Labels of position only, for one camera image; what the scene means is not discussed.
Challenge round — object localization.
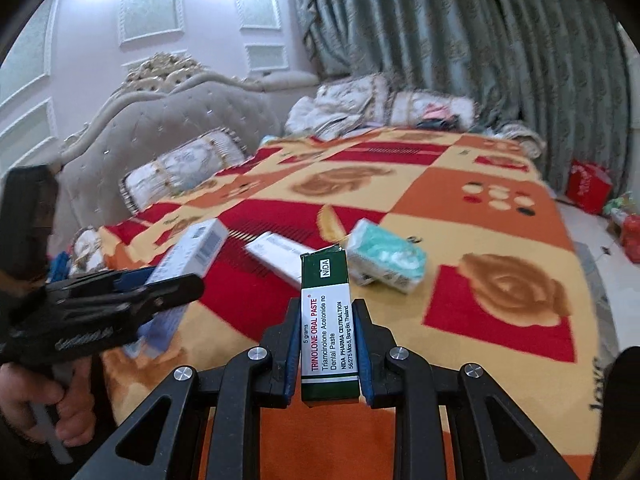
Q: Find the person's left hand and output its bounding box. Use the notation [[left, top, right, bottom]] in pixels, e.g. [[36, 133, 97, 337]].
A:
[[0, 355, 97, 448]]

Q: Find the white and blue carton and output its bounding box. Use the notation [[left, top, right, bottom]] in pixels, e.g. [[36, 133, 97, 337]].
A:
[[135, 217, 230, 356]]

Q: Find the pile of floral bedding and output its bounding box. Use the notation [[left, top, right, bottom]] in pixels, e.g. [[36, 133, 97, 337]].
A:
[[285, 74, 481, 138]]

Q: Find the folded beige quilt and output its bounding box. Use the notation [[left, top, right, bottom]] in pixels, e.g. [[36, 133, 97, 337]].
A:
[[480, 120, 547, 161]]

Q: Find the grey green patterned curtain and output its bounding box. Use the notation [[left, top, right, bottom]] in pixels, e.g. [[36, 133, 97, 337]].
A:
[[290, 0, 636, 201]]

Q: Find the floral pillow with fringe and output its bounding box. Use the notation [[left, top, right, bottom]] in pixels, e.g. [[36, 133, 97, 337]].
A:
[[119, 129, 247, 213]]

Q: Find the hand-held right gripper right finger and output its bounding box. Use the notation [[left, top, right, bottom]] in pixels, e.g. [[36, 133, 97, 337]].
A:
[[350, 299, 591, 480]]

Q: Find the teal tissue pack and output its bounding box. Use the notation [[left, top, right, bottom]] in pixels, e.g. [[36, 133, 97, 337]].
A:
[[346, 219, 428, 295]]

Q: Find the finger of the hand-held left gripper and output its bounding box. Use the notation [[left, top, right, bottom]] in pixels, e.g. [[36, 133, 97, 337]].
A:
[[45, 266, 157, 302], [65, 274, 206, 341]]

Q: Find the black round trash bin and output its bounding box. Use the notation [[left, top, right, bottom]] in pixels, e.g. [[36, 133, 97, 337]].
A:
[[590, 345, 640, 480]]

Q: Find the grey tufted headboard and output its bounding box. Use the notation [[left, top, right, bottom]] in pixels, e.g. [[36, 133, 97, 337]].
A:
[[57, 52, 321, 241]]

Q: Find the long white carton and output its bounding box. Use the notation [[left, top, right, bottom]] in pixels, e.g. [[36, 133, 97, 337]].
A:
[[244, 231, 318, 288]]

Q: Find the red plastic bag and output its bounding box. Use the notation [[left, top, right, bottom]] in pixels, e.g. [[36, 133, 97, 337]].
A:
[[620, 212, 640, 263]]

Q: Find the green and white carton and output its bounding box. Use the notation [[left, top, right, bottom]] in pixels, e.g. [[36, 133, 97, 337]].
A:
[[299, 244, 362, 407]]

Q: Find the red shopping bag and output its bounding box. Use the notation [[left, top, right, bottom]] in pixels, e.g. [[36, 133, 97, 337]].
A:
[[566, 160, 615, 216]]

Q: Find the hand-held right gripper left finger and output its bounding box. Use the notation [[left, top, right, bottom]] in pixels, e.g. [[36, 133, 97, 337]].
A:
[[70, 297, 303, 480]]

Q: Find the orange red printed blanket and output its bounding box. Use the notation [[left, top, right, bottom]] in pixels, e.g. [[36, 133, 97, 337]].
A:
[[47, 127, 601, 480]]

